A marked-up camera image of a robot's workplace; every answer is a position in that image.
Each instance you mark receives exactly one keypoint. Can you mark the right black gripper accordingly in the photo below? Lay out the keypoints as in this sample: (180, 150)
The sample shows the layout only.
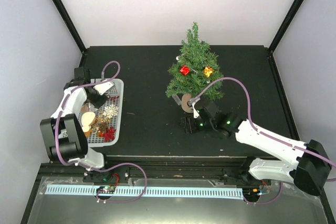
(189, 127)

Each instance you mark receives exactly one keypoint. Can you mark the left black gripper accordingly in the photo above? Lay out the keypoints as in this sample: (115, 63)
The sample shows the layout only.
(98, 103)

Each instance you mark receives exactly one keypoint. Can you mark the silver star ornament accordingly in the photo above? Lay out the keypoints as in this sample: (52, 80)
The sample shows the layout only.
(92, 108)

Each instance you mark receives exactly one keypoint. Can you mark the red gift box ornament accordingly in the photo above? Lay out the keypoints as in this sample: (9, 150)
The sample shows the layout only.
(185, 70)

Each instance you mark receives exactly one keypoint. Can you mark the gold gift box ornament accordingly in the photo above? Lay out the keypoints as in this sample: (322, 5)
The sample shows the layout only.
(208, 71)

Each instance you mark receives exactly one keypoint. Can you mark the small green christmas tree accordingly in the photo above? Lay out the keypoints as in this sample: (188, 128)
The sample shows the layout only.
(195, 54)

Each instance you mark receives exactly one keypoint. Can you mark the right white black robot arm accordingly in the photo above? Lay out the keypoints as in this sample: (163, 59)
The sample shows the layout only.
(302, 164)

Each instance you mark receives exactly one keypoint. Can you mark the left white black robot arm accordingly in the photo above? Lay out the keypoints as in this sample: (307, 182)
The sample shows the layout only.
(63, 136)

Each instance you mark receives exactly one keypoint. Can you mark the terracotta tree pot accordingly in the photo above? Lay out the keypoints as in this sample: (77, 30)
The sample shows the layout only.
(184, 103)

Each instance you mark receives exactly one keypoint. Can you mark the white snowflake ornament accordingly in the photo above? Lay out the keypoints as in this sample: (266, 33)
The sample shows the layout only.
(110, 111)

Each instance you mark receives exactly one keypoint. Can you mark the wooden slice ornament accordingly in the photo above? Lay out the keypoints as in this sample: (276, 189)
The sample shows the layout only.
(87, 120)

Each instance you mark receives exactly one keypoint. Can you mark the white plastic basket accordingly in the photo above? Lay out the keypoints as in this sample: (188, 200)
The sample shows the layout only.
(115, 96)

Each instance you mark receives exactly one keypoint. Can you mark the pine cone ornament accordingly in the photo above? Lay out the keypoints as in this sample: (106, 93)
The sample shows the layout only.
(103, 126)

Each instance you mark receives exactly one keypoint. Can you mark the red snowflake ornament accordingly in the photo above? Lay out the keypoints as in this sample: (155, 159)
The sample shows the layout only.
(108, 135)

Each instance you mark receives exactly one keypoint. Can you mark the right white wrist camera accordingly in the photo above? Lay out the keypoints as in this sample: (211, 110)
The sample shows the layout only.
(192, 103)

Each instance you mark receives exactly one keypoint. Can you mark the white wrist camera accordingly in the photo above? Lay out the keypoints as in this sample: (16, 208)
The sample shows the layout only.
(192, 103)
(103, 87)

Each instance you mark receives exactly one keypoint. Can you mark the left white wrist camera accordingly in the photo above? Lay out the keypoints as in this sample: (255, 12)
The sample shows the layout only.
(103, 87)

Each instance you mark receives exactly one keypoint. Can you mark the light blue slotted cable duct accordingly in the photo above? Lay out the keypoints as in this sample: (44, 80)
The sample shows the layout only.
(127, 191)

